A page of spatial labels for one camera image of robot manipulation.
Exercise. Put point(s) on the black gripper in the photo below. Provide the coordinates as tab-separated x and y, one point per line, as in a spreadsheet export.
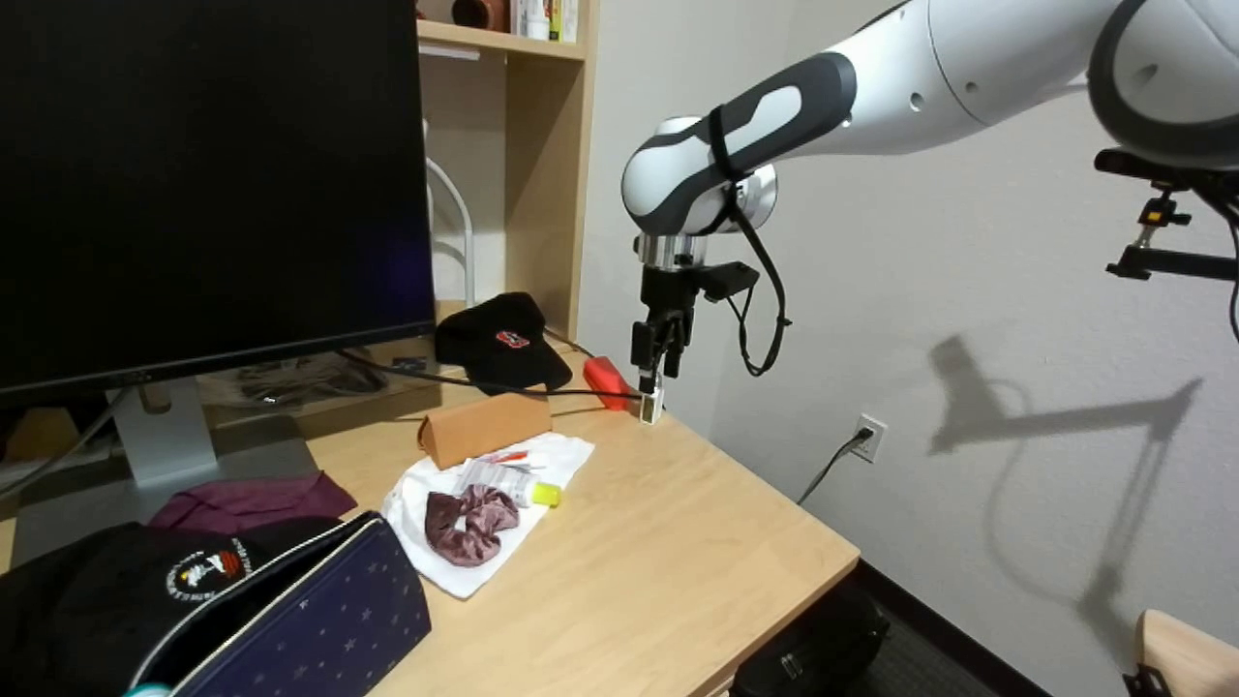
668	296

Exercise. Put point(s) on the small white bottle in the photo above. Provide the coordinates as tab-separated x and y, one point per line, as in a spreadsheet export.
656	407

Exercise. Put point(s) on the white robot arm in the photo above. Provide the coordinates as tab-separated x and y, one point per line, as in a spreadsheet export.
903	80

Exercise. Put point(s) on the red plastic object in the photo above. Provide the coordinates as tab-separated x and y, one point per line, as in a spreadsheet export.
610	382

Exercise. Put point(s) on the white paper sheet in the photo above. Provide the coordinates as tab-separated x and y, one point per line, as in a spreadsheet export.
542	459

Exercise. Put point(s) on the black cap red logo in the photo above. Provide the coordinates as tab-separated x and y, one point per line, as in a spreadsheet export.
499	341

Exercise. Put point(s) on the small yellow block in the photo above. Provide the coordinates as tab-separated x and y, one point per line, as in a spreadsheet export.
549	493

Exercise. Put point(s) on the brown leather case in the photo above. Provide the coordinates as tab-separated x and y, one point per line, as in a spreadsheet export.
484	426

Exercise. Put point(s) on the wooden bookshelf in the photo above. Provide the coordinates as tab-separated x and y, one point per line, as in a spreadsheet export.
549	166

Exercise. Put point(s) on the maroon scrunchie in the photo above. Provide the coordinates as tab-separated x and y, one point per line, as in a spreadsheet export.
469	524

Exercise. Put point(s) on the black bag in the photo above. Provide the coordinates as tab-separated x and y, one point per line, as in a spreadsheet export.
816	645

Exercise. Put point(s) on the yellowish shelf item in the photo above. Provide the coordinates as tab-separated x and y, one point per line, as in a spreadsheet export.
564	17

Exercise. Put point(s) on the white shelf item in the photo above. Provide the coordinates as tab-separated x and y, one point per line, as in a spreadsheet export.
530	17

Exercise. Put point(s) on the brown shelf item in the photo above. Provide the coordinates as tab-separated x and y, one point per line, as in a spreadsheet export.
479	8

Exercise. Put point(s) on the navy dotted pouch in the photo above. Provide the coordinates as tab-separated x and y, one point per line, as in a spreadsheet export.
323	622

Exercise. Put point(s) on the maroon cloth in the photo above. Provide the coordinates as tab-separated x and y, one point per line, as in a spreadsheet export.
255	498

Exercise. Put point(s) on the silver monitor stand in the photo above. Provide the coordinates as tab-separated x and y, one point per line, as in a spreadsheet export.
168	432

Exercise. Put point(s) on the black computer monitor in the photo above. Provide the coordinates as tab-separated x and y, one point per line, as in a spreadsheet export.
197	166

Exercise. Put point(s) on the black cap white patch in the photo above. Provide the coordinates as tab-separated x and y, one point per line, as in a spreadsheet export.
104	604

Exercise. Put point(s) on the light wooden furniture piece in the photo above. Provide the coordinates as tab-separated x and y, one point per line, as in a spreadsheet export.
1194	652

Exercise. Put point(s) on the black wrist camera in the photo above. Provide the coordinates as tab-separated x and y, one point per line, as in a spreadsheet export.
727	279

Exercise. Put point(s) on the white wall outlet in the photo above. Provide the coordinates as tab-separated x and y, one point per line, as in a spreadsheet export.
873	440

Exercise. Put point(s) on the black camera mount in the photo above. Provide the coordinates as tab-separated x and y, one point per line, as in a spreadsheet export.
1163	244

